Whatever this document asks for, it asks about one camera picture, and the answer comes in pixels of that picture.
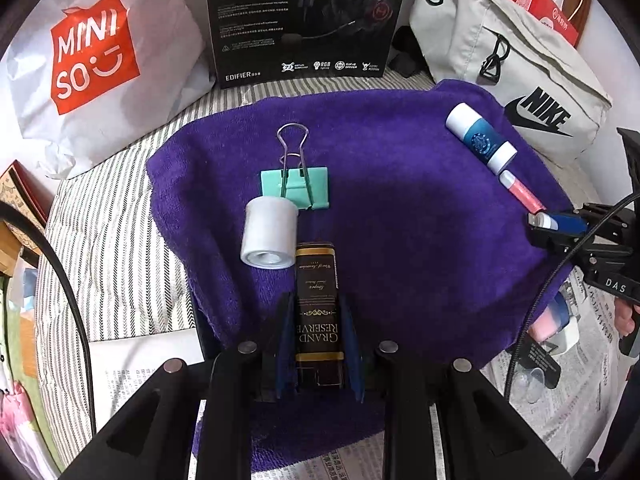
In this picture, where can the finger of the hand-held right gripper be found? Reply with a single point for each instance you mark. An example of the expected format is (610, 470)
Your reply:
(570, 222)
(550, 241)

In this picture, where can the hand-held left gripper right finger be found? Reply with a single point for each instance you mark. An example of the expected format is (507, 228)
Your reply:
(352, 347)

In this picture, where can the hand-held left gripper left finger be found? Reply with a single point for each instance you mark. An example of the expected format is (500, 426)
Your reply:
(285, 345)

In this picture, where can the black and gold small box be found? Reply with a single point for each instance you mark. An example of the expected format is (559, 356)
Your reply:
(317, 310)

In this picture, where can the pink lip balm tube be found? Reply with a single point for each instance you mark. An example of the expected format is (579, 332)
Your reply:
(522, 191)

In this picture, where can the white tape roll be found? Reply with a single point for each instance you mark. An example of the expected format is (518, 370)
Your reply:
(267, 230)

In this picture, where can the blue and white bottle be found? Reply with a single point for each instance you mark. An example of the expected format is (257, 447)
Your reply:
(480, 137)

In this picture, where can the green binder clip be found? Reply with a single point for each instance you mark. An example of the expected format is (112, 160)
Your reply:
(272, 182)

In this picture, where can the person's right hand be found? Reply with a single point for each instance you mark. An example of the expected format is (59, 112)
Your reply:
(627, 317)

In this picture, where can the pink and blue small block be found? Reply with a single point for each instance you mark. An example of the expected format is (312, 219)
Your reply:
(547, 322)

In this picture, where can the white charger plug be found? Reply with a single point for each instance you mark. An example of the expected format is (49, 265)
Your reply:
(567, 340)

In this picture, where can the black tube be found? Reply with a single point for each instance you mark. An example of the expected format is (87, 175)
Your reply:
(540, 362)

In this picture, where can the purple towel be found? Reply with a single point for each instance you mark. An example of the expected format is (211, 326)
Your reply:
(400, 210)

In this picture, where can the newspaper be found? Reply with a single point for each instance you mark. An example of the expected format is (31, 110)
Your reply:
(590, 410)

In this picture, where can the grey waist bag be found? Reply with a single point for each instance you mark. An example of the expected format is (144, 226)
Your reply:
(465, 35)

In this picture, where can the pink floral cloth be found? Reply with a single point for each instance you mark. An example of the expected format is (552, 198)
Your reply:
(20, 420)

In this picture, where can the wooden nightstand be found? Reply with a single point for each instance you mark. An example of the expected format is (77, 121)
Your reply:
(10, 250)

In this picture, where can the patterned brown book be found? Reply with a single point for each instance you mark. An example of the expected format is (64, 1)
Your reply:
(25, 200)

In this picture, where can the black headset box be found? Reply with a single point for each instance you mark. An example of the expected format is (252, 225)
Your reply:
(250, 20)

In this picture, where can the white plastic shopping bag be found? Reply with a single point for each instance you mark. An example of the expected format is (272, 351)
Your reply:
(165, 35)

